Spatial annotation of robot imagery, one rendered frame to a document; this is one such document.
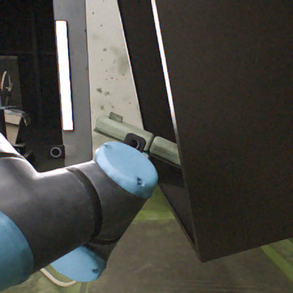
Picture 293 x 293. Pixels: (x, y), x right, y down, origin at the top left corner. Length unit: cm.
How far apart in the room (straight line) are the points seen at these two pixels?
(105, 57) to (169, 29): 113
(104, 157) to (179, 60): 27
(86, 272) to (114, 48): 138
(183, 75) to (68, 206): 34
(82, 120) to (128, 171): 133
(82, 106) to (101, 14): 54
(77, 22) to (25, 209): 149
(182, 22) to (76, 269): 45
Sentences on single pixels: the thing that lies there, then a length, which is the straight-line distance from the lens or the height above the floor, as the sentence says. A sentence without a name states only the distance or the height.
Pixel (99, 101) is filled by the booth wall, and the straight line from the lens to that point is 159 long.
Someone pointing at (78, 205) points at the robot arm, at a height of 72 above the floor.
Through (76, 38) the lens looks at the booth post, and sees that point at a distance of 164.
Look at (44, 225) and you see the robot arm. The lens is 24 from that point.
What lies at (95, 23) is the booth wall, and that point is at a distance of 165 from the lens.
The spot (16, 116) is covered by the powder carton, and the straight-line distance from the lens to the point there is 326.
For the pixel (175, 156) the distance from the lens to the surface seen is 62.
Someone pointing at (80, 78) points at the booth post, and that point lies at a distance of 161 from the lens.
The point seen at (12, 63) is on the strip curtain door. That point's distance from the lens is 1134.
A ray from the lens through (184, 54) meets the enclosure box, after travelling 50.
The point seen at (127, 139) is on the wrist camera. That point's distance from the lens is 51.
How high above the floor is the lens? 82
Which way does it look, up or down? 11 degrees down
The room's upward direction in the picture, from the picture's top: straight up
